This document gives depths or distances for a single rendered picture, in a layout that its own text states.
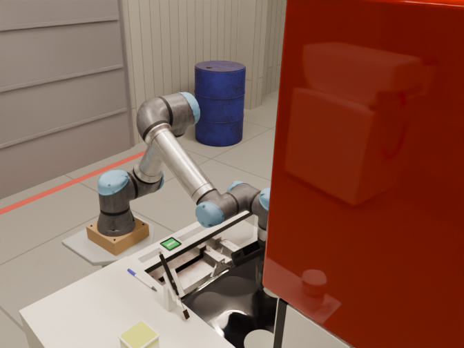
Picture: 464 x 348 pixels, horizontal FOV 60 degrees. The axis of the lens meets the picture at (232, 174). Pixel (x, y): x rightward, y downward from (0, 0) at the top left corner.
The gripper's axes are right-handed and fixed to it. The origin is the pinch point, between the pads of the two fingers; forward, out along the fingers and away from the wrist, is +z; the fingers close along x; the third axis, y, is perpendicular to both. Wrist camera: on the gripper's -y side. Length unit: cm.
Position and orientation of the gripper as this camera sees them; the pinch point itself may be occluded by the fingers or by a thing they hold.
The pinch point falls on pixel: (258, 286)
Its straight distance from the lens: 137.5
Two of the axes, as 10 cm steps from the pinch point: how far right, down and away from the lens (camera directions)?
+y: 9.7, -0.8, 2.1
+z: -0.3, 8.9, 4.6
